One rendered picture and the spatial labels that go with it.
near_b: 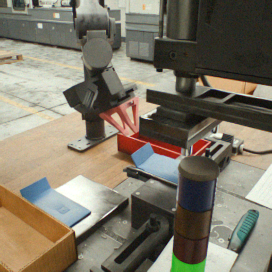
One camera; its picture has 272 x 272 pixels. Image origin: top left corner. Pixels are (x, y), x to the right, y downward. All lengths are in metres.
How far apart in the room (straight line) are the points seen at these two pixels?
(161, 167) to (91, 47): 0.29
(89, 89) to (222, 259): 0.40
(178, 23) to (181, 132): 0.17
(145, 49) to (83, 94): 5.78
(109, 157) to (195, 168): 0.63
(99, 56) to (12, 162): 0.47
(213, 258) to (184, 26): 0.38
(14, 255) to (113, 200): 0.23
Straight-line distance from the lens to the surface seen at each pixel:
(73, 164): 0.88
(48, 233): 0.64
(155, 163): 0.69
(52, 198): 0.72
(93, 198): 0.71
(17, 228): 0.69
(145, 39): 6.36
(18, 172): 0.88
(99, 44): 0.60
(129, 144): 0.89
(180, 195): 0.30
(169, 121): 0.52
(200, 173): 0.28
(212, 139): 0.97
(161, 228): 0.55
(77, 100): 0.61
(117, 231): 0.65
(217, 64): 0.46
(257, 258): 0.64
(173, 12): 0.52
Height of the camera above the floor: 1.34
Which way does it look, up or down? 25 degrees down
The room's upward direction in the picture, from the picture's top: straight up
